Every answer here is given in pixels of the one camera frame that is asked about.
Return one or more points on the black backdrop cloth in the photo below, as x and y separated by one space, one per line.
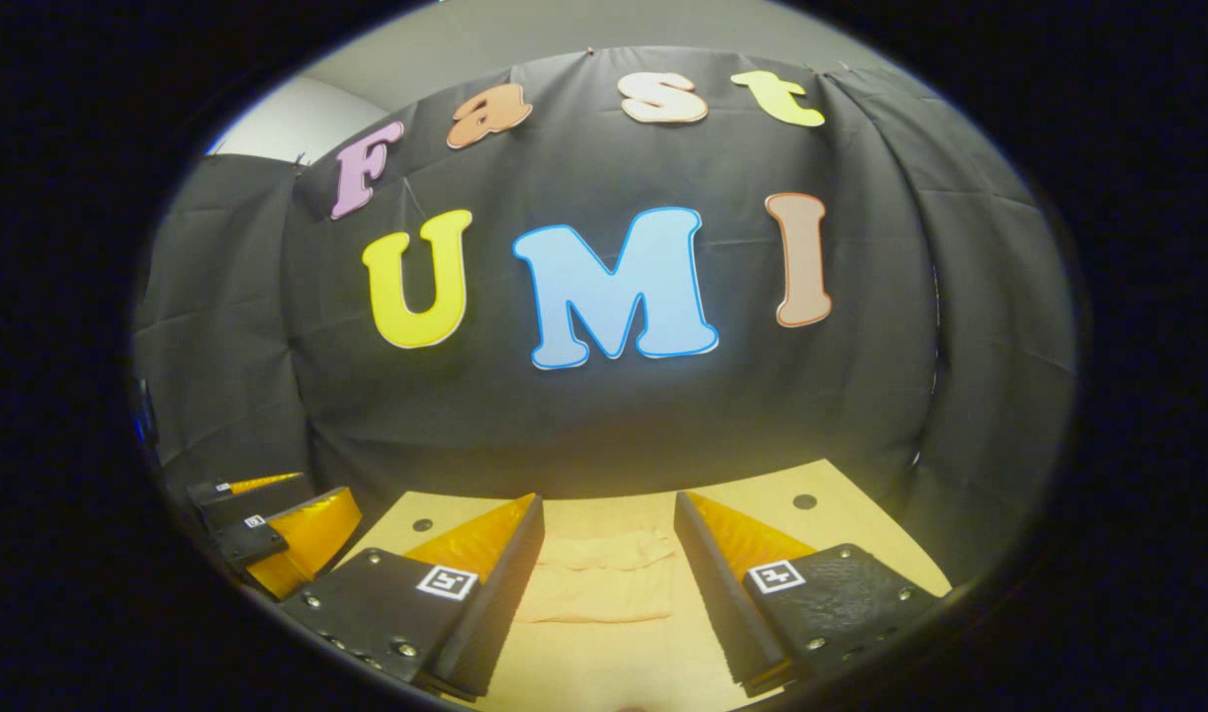
614 415

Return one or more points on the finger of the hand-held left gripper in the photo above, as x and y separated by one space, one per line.
312 534
258 499

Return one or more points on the orange T-shirt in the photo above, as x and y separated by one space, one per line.
594 583

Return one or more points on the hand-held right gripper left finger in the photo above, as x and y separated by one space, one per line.
500 593

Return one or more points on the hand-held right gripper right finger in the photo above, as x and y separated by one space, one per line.
713 593

